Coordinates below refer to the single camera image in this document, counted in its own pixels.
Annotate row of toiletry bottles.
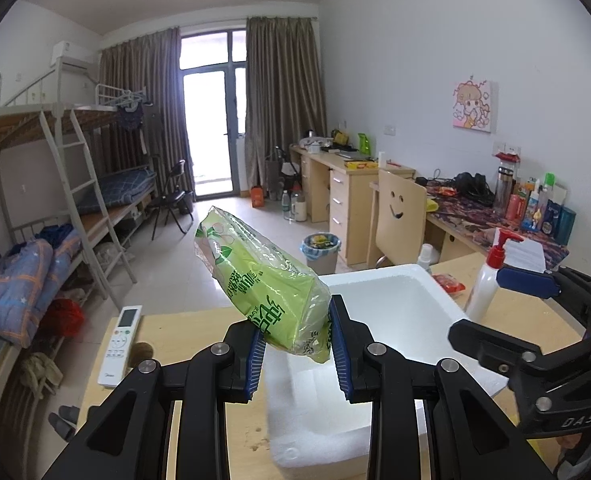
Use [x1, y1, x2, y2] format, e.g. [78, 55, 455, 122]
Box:
[505, 172, 576, 241]

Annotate black bag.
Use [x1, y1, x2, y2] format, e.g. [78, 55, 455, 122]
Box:
[453, 172, 496, 206]

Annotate wooden desk with drawers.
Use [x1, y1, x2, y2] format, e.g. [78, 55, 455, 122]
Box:
[290, 144, 416, 267]

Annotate clear water bottle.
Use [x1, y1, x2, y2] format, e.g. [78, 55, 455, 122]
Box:
[493, 152, 520, 213]

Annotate black folding chair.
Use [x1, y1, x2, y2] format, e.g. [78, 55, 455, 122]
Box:
[150, 160, 196, 241]

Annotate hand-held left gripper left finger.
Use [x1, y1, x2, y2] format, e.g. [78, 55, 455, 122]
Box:
[40, 321, 269, 480]

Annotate pink cartoon wall poster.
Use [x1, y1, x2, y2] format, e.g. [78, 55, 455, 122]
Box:
[452, 78, 497, 134]

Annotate green tissue pack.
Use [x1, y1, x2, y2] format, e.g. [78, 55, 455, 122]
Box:
[194, 205, 332, 365]

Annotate white air conditioner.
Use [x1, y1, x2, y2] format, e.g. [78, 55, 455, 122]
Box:
[50, 40, 101, 72]

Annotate beige cloth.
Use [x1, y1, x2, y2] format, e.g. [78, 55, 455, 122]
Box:
[20, 352, 64, 401]

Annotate white foam box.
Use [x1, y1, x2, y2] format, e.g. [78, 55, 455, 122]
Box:
[266, 262, 509, 471]

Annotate glass balcony door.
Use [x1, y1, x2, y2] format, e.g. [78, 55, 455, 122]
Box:
[180, 30, 249, 198]

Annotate red cloth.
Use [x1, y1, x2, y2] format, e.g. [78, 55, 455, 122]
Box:
[40, 297, 85, 341]

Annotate white remote control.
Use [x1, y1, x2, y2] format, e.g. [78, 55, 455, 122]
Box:
[97, 305, 144, 389]

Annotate patterned desk mat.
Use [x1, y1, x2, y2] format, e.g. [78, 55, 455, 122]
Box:
[425, 192, 571, 268]

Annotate blue plaid folded bedding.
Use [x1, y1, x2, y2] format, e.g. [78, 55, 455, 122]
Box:
[78, 169, 157, 215]

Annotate red snack packet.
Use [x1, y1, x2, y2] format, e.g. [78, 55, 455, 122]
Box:
[431, 272, 466, 298]

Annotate metal bunk bed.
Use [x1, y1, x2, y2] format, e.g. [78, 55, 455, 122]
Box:
[0, 71, 196, 351]

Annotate blue orange plaid quilt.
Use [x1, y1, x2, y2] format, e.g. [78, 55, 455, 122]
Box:
[0, 237, 84, 348]

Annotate white pump lotion bottle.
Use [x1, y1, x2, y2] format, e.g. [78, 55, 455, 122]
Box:
[463, 227, 525, 322]

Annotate small white bottle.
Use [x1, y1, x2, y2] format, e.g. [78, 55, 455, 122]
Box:
[418, 243, 439, 273]

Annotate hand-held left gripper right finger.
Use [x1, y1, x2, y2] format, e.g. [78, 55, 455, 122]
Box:
[328, 294, 549, 480]

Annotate brown curtain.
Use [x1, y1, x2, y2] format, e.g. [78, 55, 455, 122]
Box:
[246, 16, 327, 201]
[99, 27, 195, 196]

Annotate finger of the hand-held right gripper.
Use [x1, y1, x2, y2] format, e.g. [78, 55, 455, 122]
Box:
[495, 266, 591, 323]
[448, 319, 591, 386]

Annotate wooden smiley chair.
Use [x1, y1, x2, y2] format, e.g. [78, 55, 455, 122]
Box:
[365, 167, 429, 271]

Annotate white trash bin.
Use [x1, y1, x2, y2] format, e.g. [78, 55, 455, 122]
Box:
[300, 232, 343, 276]

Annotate white paper sheet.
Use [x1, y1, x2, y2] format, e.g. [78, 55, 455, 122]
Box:
[485, 237, 546, 273]

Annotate metal bunk ladder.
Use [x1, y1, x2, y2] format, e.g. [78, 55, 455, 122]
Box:
[40, 109, 137, 306]

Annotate dark hanging clothes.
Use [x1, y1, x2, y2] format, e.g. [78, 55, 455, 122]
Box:
[116, 100, 144, 133]

